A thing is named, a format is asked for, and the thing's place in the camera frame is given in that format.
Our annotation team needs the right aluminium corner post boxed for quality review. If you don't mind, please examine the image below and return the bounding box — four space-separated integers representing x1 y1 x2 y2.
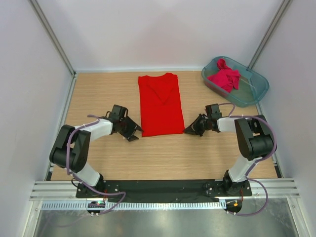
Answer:
248 0 293 69

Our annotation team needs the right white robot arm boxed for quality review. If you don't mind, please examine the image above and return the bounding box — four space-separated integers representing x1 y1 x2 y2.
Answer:
183 104 277 196

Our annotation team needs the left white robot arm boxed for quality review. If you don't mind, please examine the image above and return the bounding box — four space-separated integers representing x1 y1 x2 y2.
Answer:
49 105 143 198

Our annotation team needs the aluminium front rail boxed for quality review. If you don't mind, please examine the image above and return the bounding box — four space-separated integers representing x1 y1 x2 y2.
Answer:
30 178 300 200

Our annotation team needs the aluminium corner post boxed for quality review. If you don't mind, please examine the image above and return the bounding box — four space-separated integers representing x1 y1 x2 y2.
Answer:
29 0 77 77
248 0 293 69

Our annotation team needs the magenta t shirt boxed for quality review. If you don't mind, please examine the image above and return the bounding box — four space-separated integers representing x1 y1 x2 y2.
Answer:
207 59 241 93

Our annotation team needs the white slotted cable duct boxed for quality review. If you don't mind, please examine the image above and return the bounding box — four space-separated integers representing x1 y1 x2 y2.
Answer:
41 200 226 210

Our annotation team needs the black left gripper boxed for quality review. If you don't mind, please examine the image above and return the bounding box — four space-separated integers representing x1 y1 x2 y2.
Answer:
119 116 143 141

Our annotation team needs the red t shirt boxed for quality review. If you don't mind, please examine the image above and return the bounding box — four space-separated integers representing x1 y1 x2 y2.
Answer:
138 73 185 137

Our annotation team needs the left aluminium corner post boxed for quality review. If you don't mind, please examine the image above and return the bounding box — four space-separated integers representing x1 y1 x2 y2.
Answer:
29 0 77 77

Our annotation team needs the teal plastic bin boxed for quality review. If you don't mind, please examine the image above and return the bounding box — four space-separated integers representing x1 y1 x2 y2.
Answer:
201 56 269 107

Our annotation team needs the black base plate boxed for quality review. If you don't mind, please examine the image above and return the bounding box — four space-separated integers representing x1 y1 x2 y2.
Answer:
75 179 253 203

